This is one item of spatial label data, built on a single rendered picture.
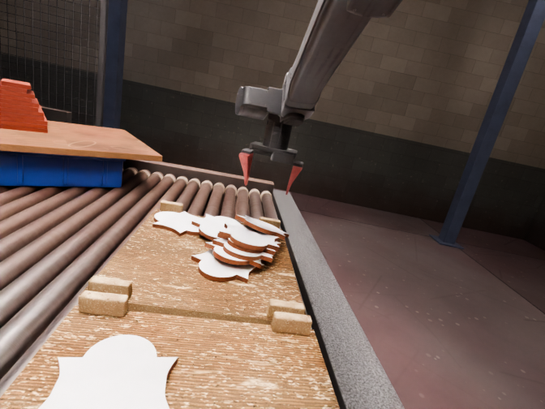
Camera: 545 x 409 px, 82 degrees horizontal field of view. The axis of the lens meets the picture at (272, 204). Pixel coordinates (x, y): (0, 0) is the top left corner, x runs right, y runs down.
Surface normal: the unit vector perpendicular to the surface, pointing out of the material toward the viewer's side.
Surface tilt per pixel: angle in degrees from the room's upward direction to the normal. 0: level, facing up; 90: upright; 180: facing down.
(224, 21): 90
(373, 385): 0
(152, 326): 0
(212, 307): 0
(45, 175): 90
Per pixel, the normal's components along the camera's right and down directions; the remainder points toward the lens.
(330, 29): -0.13, 0.99
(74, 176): 0.59, 0.34
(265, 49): -0.03, 0.28
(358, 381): 0.20, -0.94
